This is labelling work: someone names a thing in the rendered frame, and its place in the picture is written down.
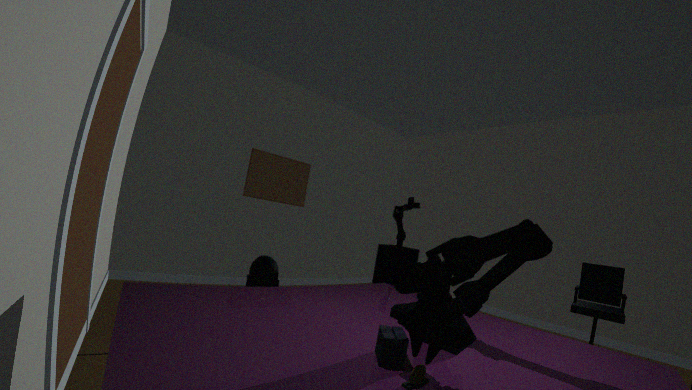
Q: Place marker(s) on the dark green rectangular frame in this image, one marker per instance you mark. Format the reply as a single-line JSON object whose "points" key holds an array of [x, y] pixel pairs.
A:
{"points": [[407, 385]]}

